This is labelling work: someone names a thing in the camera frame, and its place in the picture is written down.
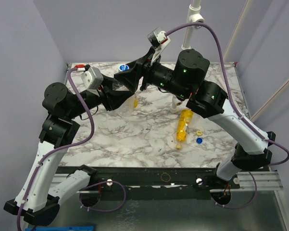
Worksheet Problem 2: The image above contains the white ribbed bottle cap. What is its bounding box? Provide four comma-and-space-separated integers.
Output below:
118, 64, 130, 72

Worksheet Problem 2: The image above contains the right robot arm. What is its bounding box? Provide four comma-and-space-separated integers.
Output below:
114, 49, 275, 189

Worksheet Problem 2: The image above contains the blue tray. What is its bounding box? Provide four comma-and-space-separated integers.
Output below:
25, 225, 96, 231

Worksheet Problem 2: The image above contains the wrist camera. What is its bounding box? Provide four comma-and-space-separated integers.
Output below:
76, 64, 103, 91
147, 27, 172, 62

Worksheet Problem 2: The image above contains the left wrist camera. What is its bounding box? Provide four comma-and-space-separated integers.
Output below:
76, 64, 103, 91

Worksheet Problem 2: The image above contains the white PVC pipe frame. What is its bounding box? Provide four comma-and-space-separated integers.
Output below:
181, 0, 289, 122

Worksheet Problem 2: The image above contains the small clear bottle white cap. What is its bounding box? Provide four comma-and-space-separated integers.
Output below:
112, 80, 135, 116

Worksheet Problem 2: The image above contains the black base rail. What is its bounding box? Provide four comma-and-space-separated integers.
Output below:
55, 165, 241, 200

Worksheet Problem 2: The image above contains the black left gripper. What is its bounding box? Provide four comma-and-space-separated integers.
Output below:
66, 72, 131, 119

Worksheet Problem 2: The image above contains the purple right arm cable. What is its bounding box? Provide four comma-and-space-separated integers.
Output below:
164, 22, 289, 209

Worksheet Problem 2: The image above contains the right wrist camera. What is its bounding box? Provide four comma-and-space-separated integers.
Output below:
147, 27, 172, 62

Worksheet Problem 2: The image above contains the yellow bottle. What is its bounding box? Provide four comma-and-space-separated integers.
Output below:
132, 94, 138, 109
176, 109, 193, 150

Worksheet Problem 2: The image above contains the blue bottle cap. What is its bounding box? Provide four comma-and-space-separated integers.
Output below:
196, 138, 203, 144

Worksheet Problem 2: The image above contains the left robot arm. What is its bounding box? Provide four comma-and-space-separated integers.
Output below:
4, 77, 133, 230

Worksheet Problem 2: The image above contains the yellow bottle cap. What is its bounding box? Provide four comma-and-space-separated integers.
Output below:
196, 130, 202, 136

